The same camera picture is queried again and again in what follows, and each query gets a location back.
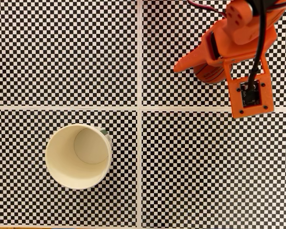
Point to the black white checkerboard paper sheet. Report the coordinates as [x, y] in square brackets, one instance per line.
[205, 167]
[181, 95]
[14, 202]
[62, 47]

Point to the cream paper cup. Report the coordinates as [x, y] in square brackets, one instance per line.
[69, 164]

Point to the orange foam mini basketball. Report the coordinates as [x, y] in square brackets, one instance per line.
[209, 76]

